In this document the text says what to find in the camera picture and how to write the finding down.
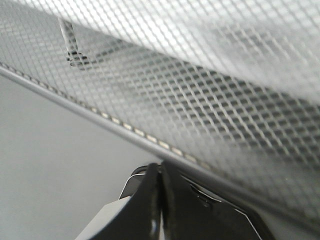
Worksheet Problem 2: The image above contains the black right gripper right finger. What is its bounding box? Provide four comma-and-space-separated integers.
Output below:
161, 161, 275, 240

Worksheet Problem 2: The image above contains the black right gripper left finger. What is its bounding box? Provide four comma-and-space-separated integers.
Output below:
76, 163, 161, 240

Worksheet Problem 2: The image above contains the mesh tray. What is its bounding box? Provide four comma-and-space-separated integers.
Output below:
0, 0, 320, 224

